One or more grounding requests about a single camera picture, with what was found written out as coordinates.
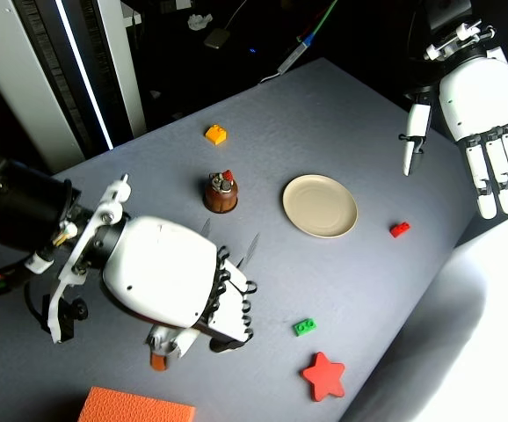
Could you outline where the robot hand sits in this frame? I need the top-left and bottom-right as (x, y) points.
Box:
(397, 56), (508, 221)
(102, 215), (259, 360)

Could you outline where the chocolate cupcake with strawberry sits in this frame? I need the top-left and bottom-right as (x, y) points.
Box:
(203, 170), (239, 215)

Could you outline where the orange foam block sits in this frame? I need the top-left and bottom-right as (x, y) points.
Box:
(76, 386), (197, 422)

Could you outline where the yellow-orange toy brick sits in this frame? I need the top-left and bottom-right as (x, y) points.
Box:
(204, 124), (229, 146)

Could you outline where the green toy brick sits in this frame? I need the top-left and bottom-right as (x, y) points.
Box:
(293, 317), (318, 338)

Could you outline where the grey table cloth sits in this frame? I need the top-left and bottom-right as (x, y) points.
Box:
(0, 56), (488, 422)

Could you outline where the beige round plate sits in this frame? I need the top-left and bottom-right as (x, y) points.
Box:
(282, 174), (359, 240)

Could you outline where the red star block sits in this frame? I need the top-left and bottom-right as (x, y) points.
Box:
(301, 351), (347, 403)

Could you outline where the grey power adapter bar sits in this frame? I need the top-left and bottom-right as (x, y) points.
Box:
(278, 41), (311, 75)

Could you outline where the small grey box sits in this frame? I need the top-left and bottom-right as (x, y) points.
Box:
(203, 28), (232, 50)

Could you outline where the crumpled white paper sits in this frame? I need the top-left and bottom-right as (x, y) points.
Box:
(186, 12), (214, 32)

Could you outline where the white backdrop sheet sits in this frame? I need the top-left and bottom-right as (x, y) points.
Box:
(339, 215), (508, 422)

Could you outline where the green cable with blue connector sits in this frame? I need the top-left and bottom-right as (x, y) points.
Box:
(297, 0), (339, 47)

